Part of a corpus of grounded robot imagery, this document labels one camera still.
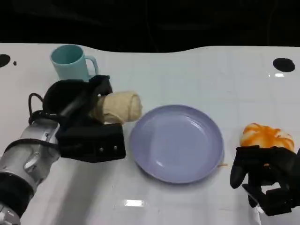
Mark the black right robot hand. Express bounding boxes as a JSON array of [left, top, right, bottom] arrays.
[[230, 145, 300, 216]]

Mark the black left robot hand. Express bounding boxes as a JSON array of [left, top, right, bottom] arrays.
[[43, 75, 113, 125]]

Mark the beige towel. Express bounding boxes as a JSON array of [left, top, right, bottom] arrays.
[[90, 90, 143, 125]]

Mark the orange and white bread roll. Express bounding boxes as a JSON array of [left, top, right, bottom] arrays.
[[240, 122, 295, 151]]

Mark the pale green mug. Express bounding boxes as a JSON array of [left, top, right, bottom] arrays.
[[50, 44, 99, 83]]

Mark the lilac plate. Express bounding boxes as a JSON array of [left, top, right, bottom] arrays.
[[130, 105, 224, 184]]

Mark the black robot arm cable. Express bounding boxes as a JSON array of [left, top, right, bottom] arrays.
[[28, 92, 60, 125]]

